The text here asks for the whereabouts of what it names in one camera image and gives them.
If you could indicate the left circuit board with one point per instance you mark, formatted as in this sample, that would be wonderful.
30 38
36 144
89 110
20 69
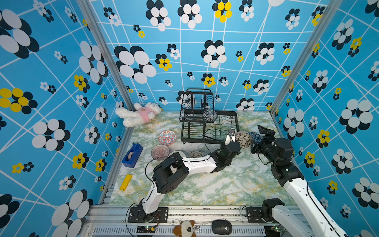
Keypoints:
146 229

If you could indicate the black wire dish rack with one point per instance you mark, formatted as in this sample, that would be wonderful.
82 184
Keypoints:
201 122

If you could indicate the white plush toy pink shirt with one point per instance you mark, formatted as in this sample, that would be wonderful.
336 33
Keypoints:
142 115

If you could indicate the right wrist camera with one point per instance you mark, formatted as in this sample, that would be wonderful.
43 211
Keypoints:
268 137

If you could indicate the right circuit board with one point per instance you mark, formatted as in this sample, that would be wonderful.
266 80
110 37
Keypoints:
272 231

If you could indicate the black white leaf bowl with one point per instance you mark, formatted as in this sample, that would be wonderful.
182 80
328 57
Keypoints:
244 139

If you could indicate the blue tape dispenser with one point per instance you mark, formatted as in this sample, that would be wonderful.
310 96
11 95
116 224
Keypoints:
132 156

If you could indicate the brown white patterned bowl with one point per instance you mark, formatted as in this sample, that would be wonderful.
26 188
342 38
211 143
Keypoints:
196 154

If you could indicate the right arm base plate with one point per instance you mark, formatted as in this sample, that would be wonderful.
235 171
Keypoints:
258 215

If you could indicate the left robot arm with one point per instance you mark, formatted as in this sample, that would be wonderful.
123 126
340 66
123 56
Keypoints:
171 172

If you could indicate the red blue patterned bowl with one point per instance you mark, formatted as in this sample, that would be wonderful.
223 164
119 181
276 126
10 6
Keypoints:
167 137

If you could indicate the plain white bowl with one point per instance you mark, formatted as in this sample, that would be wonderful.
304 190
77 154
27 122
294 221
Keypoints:
182 154

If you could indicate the blue triangle pattern bowl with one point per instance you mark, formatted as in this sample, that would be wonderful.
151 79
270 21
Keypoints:
256 137

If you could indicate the circuit board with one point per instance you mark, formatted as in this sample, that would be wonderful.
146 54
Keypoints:
272 231
146 229

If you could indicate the brown plush dog toy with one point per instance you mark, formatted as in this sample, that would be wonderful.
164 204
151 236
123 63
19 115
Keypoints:
185 229

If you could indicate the yellow block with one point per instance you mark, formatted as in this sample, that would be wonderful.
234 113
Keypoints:
125 182

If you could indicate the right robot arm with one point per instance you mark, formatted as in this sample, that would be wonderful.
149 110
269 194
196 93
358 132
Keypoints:
279 152

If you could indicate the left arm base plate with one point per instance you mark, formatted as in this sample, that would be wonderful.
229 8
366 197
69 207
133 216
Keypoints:
137 215

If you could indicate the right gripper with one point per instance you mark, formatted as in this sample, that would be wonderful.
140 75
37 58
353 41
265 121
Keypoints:
255 150

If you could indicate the pink striped bowl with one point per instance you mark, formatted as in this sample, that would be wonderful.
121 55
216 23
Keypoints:
160 152

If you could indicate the black computer mouse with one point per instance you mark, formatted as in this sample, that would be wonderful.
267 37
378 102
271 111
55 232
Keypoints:
221 227

